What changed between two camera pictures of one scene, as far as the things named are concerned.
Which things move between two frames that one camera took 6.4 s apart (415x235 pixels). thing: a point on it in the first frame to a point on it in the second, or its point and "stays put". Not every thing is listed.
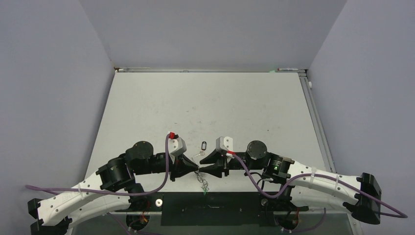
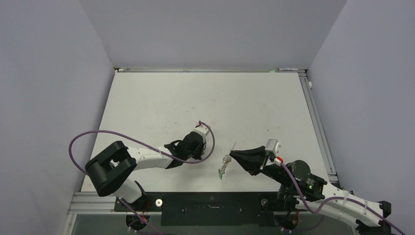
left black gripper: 181,165 to 201,147
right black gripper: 216,158 to 253,159
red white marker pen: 287,69 stays put
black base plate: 225,209 stays put
